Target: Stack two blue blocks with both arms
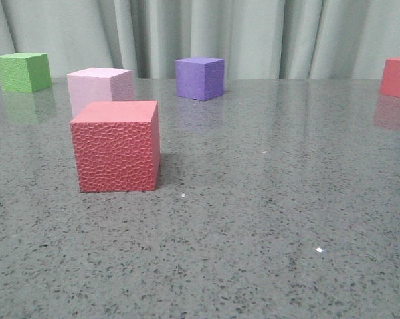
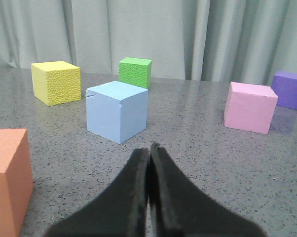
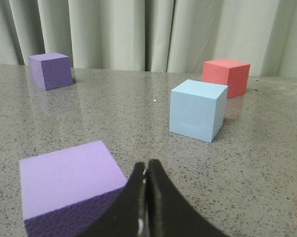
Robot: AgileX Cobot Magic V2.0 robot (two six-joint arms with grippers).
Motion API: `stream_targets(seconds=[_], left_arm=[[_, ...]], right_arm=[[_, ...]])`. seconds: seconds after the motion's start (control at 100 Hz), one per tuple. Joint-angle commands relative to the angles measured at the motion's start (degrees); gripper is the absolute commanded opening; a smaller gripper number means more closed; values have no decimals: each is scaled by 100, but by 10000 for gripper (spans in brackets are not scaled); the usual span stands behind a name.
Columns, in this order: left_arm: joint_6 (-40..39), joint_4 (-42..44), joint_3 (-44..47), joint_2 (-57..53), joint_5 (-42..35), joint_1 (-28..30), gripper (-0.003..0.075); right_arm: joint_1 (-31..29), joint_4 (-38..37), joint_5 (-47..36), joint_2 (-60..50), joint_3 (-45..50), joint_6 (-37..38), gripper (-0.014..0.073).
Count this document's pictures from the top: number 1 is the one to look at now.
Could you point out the purple foam cube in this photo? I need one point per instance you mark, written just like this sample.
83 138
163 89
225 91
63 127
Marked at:
200 78

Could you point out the large red foam cube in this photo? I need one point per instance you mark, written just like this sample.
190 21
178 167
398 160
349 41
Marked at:
117 146

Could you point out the pink foam cube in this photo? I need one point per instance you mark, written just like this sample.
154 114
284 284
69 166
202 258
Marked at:
99 84

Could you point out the grey-green curtain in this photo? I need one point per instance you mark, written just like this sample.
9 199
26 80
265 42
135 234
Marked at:
256 39

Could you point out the green foam cube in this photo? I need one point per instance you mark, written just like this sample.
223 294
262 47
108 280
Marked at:
24 72

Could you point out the red foam cube far right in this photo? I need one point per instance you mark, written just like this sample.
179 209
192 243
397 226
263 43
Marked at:
390 82

